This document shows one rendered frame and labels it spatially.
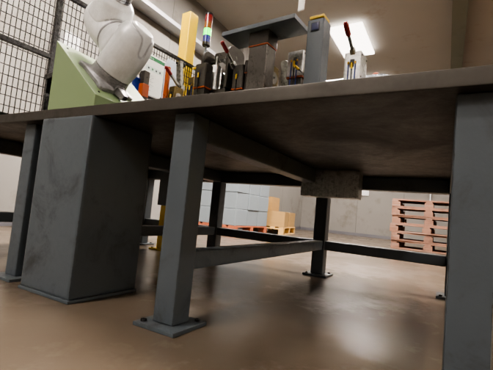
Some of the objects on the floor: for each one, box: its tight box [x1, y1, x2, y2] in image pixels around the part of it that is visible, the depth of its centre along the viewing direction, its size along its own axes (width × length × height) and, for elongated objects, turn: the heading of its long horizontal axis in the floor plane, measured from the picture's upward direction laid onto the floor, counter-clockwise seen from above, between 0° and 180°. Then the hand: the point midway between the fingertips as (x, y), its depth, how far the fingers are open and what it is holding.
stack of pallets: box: [390, 198, 449, 255], centre depth 610 cm, size 118×82×84 cm
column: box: [18, 115, 153, 305], centre depth 143 cm, size 31×31×66 cm
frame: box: [0, 92, 493, 370], centre depth 196 cm, size 256×161×66 cm
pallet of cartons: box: [253, 197, 295, 235], centre depth 732 cm, size 129×98×74 cm
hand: (292, 1), depth 151 cm, fingers open, 13 cm apart
